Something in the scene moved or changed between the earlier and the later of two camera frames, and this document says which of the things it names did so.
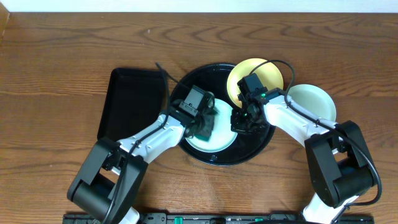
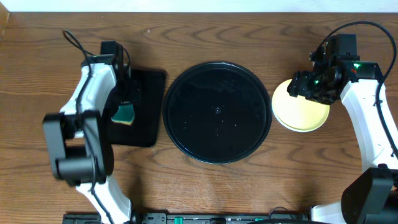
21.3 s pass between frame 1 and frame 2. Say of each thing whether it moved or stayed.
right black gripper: moved
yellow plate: moved
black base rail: stayed
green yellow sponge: moved
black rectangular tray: stayed
